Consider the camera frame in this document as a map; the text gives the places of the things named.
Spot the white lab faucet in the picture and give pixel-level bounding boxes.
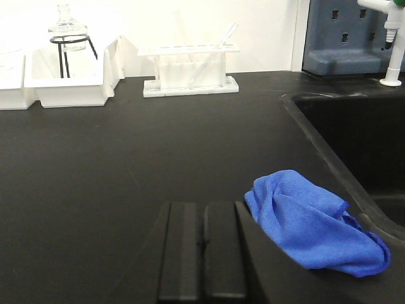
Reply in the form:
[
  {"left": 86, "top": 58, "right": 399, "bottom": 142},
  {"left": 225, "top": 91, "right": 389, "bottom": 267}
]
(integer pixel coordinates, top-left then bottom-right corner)
[{"left": 357, "top": 0, "right": 404, "bottom": 87}]

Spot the white test tube rack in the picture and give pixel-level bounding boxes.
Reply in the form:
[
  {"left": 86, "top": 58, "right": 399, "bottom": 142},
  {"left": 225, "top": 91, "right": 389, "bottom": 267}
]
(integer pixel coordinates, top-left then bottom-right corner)
[{"left": 138, "top": 44, "right": 240, "bottom": 98}]

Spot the blue microfiber cloth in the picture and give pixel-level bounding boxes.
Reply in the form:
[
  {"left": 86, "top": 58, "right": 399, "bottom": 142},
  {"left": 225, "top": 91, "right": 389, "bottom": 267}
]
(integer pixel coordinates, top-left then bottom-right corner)
[{"left": 244, "top": 170, "right": 391, "bottom": 278}]

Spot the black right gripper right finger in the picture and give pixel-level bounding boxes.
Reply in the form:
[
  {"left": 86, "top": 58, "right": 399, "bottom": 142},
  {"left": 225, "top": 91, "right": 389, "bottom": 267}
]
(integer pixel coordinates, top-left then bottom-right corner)
[{"left": 204, "top": 201, "right": 247, "bottom": 300}]

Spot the black wire tripod stand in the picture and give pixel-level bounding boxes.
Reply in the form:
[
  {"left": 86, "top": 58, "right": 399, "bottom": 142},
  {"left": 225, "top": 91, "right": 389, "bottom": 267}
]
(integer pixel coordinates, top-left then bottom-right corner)
[{"left": 49, "top": 34, "right": 98, "bottom": 79}]

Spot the white plastic bin with stand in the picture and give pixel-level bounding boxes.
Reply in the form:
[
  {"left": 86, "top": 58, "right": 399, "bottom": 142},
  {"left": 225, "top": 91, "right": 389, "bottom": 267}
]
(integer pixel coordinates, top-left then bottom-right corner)
[{"left": 24, "top": 36, "right": 125, "bottom": 108}]

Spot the clear glass flask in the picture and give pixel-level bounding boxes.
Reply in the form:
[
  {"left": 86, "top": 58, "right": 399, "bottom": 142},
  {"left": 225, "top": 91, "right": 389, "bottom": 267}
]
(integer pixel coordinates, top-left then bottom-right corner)
[{"left": 48, "top": 3, "right": 87, "bottom": 37}]

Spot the grey pegboard drying rack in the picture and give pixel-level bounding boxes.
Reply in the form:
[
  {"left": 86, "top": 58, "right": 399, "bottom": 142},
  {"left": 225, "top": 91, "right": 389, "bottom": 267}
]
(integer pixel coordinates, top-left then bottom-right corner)
[{"left": 302, "top": 1, "right": 392, "bottom": 76}]

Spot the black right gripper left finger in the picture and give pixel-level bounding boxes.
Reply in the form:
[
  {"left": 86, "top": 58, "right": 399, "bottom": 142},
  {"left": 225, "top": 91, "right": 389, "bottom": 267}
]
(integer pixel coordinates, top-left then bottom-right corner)
[{"left": 158, "top": 202, "right": 201, "bottom": 301}]

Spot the white plastic bin middle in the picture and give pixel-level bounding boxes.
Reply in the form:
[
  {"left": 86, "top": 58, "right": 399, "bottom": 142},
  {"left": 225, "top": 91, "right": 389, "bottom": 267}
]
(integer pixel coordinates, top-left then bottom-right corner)
[{"left": 1, "top": 49, "right": 37, "bottom": 110}]

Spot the black lab sink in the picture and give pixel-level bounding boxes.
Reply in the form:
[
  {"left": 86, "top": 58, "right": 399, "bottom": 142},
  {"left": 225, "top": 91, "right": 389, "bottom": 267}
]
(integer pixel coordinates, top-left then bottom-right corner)
[{"left": 282, "top": 92, "right": 404, "bottom": 243}]

